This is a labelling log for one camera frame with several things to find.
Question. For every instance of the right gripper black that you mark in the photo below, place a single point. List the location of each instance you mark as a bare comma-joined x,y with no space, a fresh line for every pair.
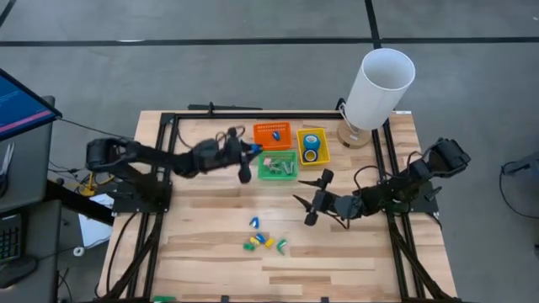
326,200

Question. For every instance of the white shade wooden base lamp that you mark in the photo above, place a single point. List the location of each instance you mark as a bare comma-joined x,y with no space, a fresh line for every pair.
375,97

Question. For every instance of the scissors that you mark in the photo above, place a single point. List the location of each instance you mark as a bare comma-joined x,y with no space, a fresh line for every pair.
8,157

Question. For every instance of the backlit keyboard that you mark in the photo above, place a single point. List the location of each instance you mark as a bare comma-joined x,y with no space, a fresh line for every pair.
10,240

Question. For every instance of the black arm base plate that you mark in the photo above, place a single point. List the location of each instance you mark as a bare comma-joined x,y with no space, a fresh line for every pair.
126,207
421,206

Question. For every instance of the pink staple remover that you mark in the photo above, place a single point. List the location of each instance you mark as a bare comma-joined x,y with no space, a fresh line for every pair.
267,161

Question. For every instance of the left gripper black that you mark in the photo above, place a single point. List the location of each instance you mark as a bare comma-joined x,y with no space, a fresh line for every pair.
219,153

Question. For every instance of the light blue tape roll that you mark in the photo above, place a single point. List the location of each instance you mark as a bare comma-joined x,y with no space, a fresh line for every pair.
312,146

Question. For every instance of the dark grey desk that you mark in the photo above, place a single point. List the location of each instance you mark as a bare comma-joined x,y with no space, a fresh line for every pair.
38,235

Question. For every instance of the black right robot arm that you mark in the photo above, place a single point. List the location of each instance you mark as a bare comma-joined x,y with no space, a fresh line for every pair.
396,189

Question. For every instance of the grey staple remover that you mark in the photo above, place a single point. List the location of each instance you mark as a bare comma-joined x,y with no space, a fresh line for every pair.
288,167

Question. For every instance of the black edge clip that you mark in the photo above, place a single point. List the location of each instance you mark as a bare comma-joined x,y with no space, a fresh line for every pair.
225,299
324,299

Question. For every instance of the black computer mouse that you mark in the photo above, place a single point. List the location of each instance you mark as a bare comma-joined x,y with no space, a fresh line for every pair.
19,269

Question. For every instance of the computer monitor blue screen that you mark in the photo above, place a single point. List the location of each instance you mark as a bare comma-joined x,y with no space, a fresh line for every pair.
17,105

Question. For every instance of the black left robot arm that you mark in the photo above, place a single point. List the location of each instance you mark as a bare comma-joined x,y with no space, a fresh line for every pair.
160,157

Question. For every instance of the yellow mini stapler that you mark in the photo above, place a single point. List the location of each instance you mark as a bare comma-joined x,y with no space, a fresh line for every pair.
254,241
269,242

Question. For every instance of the green plastic basket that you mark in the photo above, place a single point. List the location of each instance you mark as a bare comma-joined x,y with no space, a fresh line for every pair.
264,173

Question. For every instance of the black desk bar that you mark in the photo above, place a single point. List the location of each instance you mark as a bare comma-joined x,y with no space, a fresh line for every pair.
76,202

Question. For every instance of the yellow plastic basket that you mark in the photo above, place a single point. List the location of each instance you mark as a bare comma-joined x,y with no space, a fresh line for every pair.
323,145

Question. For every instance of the dark blue tape roll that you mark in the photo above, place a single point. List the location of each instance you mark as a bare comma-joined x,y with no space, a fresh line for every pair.
304,156

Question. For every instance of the dark grey floor object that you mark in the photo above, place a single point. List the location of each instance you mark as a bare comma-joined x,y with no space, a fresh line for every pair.
526,166

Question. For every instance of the white box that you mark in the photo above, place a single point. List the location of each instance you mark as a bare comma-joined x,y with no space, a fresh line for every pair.
94,229

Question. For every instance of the orange plastic basket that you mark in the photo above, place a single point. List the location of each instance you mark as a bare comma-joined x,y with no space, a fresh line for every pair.
263,136

